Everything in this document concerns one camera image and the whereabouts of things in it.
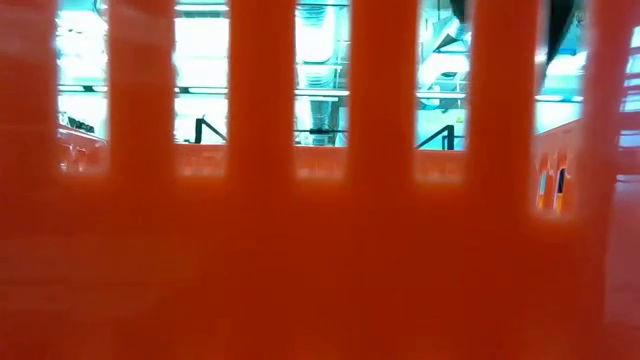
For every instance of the red slotted plastic basket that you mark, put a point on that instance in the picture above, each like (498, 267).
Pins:
(320, 250)

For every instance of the long ceiling light strip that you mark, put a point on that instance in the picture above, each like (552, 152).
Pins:
(320, 92)

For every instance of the silver spiral ventilation duct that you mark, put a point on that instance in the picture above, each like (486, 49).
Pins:
(320, 50)
(445, 35)

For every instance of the black metal wooden board shelf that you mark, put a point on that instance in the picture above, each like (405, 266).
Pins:
(200, 131)

